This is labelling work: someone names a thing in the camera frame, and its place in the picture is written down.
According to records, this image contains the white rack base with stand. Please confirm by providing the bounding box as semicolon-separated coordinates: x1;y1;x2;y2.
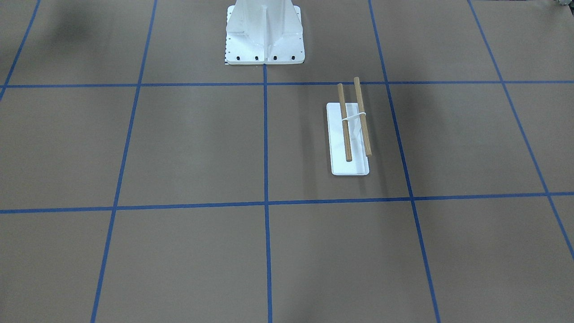
326;102;370;176

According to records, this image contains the outer wooden rack rod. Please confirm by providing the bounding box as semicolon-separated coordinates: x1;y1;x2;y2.
353;76;372;157

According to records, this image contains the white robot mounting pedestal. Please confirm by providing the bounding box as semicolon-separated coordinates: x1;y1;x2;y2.
224;0;305;65

